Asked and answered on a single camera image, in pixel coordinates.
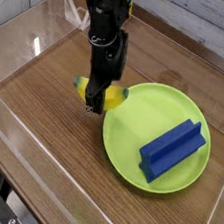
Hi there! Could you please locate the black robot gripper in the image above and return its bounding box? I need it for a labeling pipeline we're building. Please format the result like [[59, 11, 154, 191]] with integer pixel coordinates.
[[85, 28, 129, 114]]

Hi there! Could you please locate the yellow toy banana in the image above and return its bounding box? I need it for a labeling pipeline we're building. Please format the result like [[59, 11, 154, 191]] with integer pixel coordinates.
[[73, 75, 129, 111]]

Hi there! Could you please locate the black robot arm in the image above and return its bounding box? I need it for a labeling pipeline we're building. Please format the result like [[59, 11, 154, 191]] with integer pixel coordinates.
[[73, 0, 131, 114]]

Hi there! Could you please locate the green round plate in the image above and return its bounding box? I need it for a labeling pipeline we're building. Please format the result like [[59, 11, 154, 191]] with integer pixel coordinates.
[[103, 83, 211, 194]]

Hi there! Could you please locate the blue T-shaped block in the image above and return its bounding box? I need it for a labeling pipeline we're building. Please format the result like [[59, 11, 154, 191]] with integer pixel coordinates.
[[139, 120, 206, 183]]

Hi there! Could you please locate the yellow labelled tin can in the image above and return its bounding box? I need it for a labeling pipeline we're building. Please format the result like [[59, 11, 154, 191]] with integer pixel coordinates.
[[128, 0, 134, 18]]

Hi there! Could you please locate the black metal table leg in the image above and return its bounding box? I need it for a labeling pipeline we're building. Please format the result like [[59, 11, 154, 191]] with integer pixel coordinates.
[[0, 180, 21, 224]]

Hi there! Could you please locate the clear acrylic corner bracket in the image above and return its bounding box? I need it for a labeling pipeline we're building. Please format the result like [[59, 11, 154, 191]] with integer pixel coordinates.
[[64, 0, 91, 31]]

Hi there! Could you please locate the clear acrylic tray wall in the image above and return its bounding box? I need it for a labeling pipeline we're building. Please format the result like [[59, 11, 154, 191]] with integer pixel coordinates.
[[0, 98, 114, 224]]

